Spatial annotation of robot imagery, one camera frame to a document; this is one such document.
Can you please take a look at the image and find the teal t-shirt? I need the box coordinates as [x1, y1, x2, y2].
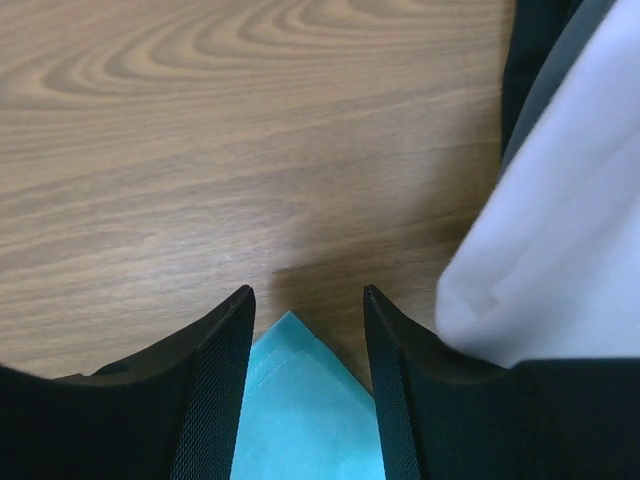
[231, 312, 385, 480]

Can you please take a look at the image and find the white black folded t-shirt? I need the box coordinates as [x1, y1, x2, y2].
[435, 1, 639, 366]

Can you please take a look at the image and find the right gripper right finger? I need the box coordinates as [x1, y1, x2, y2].
[363, 286, 639, 479]

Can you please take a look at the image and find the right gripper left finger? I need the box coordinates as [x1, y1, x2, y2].
[1, 286, 256, 479]

